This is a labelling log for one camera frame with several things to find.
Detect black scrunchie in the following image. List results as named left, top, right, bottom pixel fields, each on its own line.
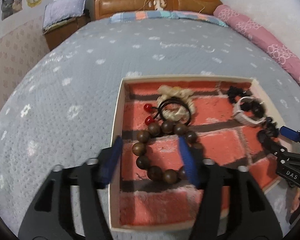
left=226, top=86, right=279, bottom=138

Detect brown wooden bead bracelet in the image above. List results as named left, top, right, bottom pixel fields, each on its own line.
left=131, top=120, right=204, bottom=186

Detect cream scrunchie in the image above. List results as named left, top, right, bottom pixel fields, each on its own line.
left=157, top=85, right=196, bottom=122

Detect black hair tie red beads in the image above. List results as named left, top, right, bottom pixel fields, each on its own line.
left=143, top=97, right=196, bottom=126

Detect person's right hand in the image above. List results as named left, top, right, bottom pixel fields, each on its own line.
left=290, top=188, right=300, bottom=214

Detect beige tray brick-pattern lining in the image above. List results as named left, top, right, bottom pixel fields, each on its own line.
left=108, top=75, right=292, bottom=232

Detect grey patterned bed blanket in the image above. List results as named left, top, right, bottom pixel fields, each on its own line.
left=0, top=18, right=300, bottom=233

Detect pink rolled quilt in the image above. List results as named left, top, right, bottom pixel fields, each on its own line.
left=213, top=5, right=300, bottom=86

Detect plaid pillow right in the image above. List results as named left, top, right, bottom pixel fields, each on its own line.
left=171, top=11, right=229, bottom=27

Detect plaid pillow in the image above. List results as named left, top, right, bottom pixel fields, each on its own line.
left=171, top=11, right=229, bottom=27
left=109, top=10, right=178, bottom=23

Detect wooden nightstand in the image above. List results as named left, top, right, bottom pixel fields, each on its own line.
left=43, top=14, right=91, bottom=51

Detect plaid pillow left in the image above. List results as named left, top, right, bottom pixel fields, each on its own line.
left=109, top=10, right=178, bottom=23

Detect purple dotted pillow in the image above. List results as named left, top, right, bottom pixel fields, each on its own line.
left=43, top=0, right=86, bottom=30

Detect grey cats wall sticker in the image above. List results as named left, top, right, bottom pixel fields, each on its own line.
left=1, top=0, right=23, bottom=21

